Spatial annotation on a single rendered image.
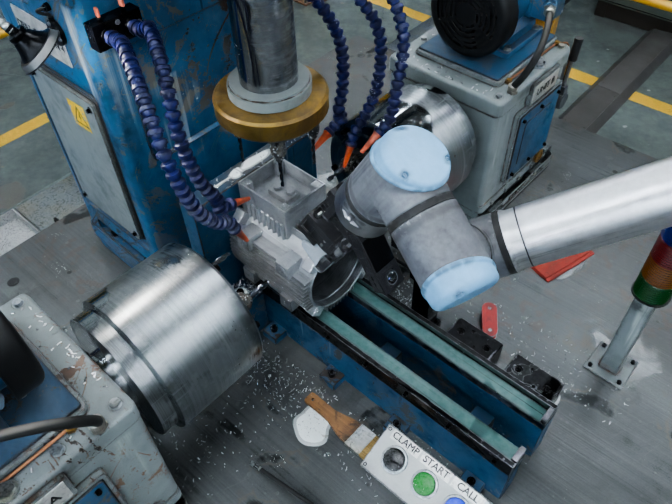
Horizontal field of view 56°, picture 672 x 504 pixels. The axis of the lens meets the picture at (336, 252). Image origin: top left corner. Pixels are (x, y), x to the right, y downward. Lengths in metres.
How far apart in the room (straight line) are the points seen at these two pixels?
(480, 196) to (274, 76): 0.67
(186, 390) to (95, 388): 0.13
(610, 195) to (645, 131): 2.57
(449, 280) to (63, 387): 0.51
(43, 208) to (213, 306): 1.46
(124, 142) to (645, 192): 0.78
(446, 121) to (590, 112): 2.16
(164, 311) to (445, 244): 0.43
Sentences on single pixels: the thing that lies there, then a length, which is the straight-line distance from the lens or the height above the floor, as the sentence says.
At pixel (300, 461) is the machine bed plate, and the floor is 0.80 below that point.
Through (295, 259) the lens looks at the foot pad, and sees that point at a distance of 1.09.
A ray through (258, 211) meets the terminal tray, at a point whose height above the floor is 1.11.
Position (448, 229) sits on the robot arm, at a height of 1.36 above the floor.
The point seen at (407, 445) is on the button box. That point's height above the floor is 1.08.
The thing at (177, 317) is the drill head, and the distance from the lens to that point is 0.95.
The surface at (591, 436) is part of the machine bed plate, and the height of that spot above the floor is 0.80.
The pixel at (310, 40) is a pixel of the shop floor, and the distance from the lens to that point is 3.87.
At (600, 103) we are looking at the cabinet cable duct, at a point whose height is 0.03.
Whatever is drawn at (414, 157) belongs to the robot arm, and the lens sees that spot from 0.74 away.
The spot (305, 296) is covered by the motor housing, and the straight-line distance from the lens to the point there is 1.11.
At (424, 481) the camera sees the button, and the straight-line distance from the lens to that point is 0.88.
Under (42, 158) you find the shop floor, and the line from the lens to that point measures 3.33.
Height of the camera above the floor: 1.88
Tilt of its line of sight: 48 degrees down
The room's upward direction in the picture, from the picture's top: 2 degrees counter-clockwise
